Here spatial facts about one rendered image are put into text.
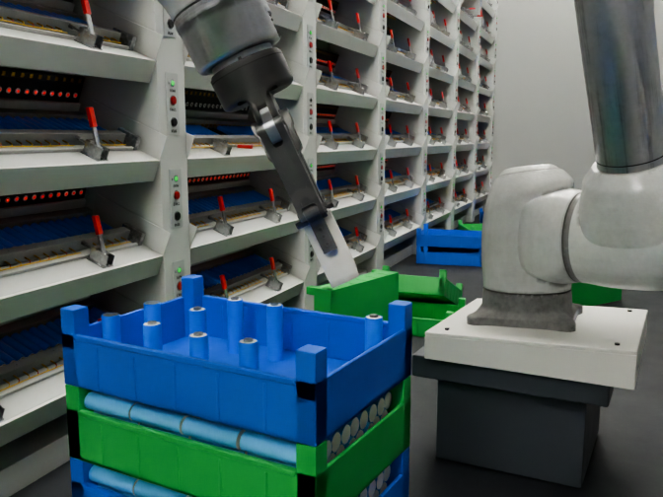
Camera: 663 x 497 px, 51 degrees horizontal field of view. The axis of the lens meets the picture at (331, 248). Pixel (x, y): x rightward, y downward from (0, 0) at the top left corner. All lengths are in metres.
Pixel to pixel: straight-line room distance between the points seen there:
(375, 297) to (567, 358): 0.81
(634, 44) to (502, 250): 0.39
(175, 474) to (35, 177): 0.62
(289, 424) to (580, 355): 0.63
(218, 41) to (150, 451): 0.39
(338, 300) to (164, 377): 1.08
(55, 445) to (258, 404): 0.77
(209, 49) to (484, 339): 0.69
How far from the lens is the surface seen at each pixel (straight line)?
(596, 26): 1.05
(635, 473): 1.35
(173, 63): 1.46
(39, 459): 1.31
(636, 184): 1.09
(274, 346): 0.77
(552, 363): 1.13
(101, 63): 1.30
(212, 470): 0.66
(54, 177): 1.20
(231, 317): 0.79
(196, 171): 1.54
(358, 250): 2.55
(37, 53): 1.19
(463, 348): 1.16
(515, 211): 1.20
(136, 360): 0.68
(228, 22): 0.66
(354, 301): 1.76
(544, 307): 1.23
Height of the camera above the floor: 0.57
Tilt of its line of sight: 9 degrees down
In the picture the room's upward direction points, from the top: straight up
